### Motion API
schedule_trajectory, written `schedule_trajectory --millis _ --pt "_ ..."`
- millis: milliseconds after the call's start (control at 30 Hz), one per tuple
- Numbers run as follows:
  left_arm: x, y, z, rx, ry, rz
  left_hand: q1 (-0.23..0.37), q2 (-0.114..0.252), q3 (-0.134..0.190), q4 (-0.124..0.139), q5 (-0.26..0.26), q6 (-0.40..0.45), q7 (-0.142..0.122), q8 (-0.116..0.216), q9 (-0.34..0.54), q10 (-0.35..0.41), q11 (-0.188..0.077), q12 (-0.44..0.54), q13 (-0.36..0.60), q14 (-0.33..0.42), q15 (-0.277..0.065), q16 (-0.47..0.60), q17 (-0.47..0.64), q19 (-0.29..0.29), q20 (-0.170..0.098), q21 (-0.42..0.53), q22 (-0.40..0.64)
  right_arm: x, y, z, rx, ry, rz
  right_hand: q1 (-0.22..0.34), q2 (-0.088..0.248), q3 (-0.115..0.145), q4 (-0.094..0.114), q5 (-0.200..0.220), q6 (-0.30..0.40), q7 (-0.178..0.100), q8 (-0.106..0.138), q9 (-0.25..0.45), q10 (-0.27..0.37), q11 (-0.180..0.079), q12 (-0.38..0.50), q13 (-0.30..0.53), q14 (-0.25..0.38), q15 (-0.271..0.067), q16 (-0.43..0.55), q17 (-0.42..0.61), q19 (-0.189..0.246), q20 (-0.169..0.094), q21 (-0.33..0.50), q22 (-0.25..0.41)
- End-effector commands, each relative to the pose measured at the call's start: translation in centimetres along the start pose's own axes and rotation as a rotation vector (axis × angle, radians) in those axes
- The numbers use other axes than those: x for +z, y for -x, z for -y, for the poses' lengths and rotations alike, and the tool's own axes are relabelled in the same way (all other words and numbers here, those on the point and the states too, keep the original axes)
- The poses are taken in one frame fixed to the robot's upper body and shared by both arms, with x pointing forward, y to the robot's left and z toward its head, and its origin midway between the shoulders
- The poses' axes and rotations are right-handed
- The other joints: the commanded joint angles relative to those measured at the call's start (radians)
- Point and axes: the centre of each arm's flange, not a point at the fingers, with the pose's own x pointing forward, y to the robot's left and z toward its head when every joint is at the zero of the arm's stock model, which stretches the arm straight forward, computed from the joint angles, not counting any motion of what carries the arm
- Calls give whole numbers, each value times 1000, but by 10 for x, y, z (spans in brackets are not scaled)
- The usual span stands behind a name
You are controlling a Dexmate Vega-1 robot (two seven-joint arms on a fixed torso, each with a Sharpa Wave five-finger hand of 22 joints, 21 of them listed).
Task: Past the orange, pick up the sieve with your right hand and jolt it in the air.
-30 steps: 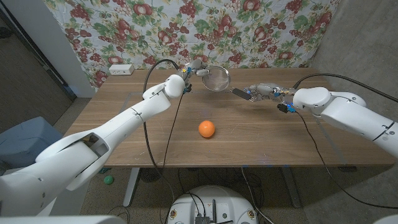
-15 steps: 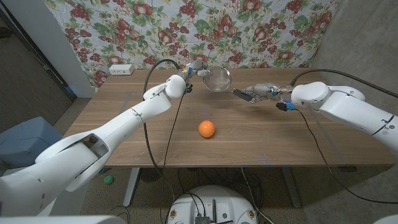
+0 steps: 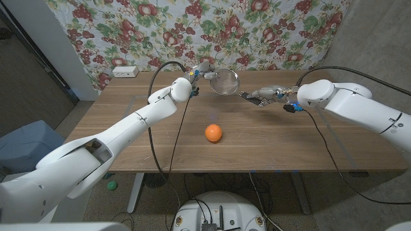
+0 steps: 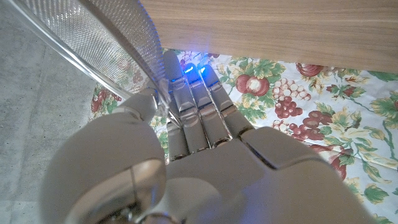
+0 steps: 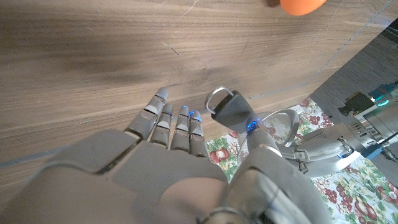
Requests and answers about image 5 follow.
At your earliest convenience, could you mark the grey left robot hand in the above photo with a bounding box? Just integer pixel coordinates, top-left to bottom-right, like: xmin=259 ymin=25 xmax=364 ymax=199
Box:
xmin=277 ymin=122 xmax=364 ymax=179

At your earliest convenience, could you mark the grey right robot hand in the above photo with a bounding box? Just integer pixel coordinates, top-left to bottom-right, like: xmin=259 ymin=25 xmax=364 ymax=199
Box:
xmin=0 ymin=86 xmax=334 ymax=224

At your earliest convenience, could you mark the metal mesh sieve black handle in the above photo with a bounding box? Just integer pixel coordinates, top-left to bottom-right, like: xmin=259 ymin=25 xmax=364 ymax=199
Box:
xmin=205 ymin=86 xmax=301 ymax=162

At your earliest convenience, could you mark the floral fruit print backdrop cloth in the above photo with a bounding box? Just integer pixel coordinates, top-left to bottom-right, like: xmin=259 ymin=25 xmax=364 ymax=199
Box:
xmin=205 ymin=98 xmax=398 ymax=224

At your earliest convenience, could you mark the orange fruit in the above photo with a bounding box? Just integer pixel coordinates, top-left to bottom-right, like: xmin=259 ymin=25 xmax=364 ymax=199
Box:
xmin=279 ymin=0 xmax=328 ymax=16

